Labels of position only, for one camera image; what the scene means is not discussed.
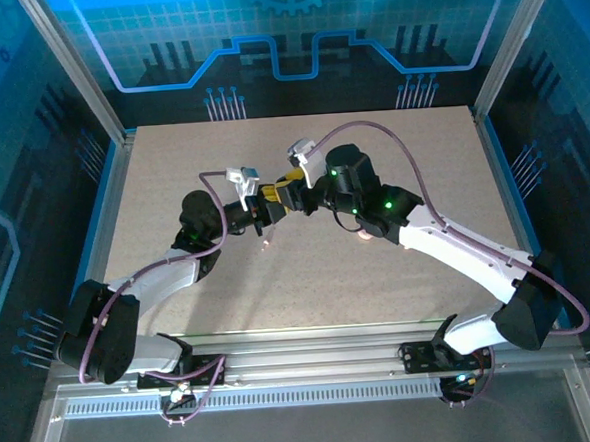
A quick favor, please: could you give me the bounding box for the slotted metal vent strip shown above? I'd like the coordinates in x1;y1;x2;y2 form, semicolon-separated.
64;379;445;420

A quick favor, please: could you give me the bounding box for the aluminium frame cross beam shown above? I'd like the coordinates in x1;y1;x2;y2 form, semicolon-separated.
46;310;588;400

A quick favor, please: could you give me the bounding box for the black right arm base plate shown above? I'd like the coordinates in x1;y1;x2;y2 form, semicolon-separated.
399;335;495;376

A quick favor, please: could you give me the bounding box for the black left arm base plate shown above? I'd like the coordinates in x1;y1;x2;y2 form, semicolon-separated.
135;352;230;392

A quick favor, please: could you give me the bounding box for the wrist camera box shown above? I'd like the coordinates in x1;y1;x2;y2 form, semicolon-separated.
225;163;264;214
284;136;330;191

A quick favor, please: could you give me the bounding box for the aluminium frame post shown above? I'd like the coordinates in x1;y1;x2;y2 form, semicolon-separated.
464;0;571;122
18;0;137;149

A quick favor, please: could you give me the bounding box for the aluminium table side rail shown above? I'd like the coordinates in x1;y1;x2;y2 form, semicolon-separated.
51;129;152;359
471;105;558;334

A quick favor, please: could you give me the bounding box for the blue table edge strip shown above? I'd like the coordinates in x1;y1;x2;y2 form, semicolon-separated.
481;107;573;333

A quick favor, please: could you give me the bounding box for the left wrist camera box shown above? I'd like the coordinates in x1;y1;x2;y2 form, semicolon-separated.
225;163;264;214

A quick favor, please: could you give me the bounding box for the grey metal base panel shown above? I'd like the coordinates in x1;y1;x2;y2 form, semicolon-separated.
46;388;590;442

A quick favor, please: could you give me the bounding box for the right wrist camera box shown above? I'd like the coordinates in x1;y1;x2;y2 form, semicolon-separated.
284;136;330;191

